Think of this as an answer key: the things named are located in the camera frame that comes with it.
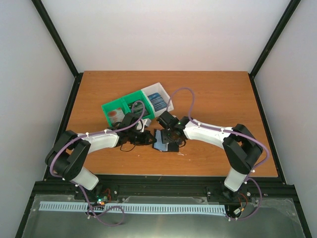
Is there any blue card stack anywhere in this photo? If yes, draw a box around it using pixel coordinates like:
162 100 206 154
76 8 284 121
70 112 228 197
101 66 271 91
148 92 167 112

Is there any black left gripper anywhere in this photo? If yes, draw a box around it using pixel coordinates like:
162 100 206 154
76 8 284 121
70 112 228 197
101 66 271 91
128 129 157 146

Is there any black leather card holder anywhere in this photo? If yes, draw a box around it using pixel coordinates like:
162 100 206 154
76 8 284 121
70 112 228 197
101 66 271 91
152 129 179 152

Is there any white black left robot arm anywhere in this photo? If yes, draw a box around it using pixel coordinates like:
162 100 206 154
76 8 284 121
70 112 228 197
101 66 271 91
45 113 156 200

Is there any black card stack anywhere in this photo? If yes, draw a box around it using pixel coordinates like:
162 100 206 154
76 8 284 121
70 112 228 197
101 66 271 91
128 101 151 118

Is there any metal base plate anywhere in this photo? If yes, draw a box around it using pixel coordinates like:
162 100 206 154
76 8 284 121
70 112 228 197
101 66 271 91
22 195 305 238

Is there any white plastic bin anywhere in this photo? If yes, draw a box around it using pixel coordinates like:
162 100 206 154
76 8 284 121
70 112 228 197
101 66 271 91
141 83 174 118

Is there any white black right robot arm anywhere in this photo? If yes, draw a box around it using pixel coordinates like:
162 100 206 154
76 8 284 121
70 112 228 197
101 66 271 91
157 111 264 192

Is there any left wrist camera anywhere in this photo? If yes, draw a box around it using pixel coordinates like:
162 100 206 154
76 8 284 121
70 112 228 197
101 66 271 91
136 119 152 132

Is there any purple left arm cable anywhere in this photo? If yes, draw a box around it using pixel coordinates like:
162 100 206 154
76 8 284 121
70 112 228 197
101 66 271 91
49 100 147 226

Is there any black frame rail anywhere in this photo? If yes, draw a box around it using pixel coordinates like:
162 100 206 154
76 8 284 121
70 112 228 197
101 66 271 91
31 0 84 77

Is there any green double plastic bin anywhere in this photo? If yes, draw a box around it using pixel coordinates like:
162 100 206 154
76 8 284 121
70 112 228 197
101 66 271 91
102 90 155 126

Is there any light blue cable duct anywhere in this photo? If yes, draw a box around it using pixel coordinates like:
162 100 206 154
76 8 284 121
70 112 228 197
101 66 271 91
39 201 226 216

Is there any red white card stack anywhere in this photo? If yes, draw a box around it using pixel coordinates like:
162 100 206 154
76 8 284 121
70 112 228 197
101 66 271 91
107 108 125 124

